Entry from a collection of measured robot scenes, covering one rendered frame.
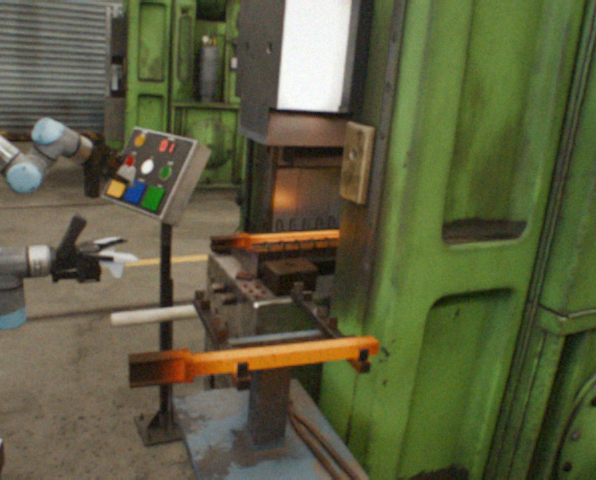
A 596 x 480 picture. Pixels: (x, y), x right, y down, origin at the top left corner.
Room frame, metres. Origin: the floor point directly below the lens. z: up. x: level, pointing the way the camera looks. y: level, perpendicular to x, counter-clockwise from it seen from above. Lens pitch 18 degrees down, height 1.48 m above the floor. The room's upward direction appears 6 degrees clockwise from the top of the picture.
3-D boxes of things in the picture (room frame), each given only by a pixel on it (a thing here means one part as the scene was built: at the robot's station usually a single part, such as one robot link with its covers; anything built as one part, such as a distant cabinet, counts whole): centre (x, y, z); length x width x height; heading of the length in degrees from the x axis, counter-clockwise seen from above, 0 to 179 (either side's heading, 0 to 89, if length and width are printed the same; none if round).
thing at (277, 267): (1.36, 0.03, 0.95); 0.12 x 0.08 x 0.06; 118
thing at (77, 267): (1.26, 0.55, 0.97); 0.12 x 0.08 x 0.09; 118
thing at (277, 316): (1.55, -0.05, 0.69); 0.56 x 0.38 x 0.45; 118
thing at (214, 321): (0.94, 0.04, 1.02); 0.23 x 0.06 x 0.02; 114
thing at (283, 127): (1.59, -0.02, 1.32); 0.42 x 0.20 x 0.10; 118
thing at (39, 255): (1.22, 0.62, 0.98); 0.08 x 0.05 x 0.08; 28
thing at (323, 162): (1.59, -0.07, 1.24); 0.30 x 0.07 x 0.06; 118
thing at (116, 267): (1.25, 0.44, 0.98); 0.09 x 0.03 x 0.06; 82
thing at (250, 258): (1.59, -0.02, 0.96); 0.42 x 0.20 x 0.09; 118
